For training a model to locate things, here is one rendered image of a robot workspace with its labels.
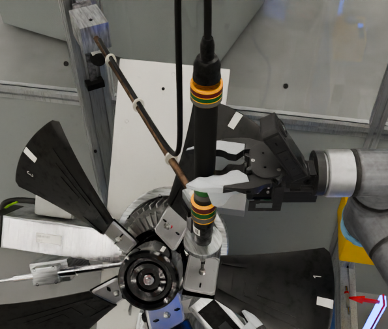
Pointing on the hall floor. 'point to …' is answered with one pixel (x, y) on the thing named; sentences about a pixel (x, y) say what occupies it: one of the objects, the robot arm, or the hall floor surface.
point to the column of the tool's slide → (92, 107)
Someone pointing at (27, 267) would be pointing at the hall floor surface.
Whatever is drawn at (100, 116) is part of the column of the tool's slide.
